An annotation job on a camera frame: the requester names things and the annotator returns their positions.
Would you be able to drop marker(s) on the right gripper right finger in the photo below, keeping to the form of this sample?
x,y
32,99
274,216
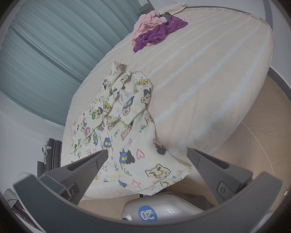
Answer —
x,y
220,178

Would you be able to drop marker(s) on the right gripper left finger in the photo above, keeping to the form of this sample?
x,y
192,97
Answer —
x,y
77,178

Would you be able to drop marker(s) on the white printed pyjama top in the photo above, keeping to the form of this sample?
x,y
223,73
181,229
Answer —
x,y
126,135

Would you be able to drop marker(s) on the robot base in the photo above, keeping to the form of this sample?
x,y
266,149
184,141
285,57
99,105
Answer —
x,y
169,209

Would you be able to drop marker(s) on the bed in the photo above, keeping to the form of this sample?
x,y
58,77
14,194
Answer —
x,y
208,81

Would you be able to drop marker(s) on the blue-green curtain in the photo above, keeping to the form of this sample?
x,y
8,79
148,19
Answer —
x,y
82,25
34,81

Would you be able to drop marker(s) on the purple garment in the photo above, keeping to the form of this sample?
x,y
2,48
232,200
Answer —
x,y
157,34

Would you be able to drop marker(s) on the pink garment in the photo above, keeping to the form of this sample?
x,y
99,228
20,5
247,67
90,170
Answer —
x,y
145,23

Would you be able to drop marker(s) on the dark grey garment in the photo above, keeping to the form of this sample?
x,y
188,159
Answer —
x,y
165,14

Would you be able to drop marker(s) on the cream pillow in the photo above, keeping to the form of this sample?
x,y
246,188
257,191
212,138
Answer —
x,y
172,8

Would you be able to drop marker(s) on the grey bedside table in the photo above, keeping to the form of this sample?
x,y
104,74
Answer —
x,y
145,8

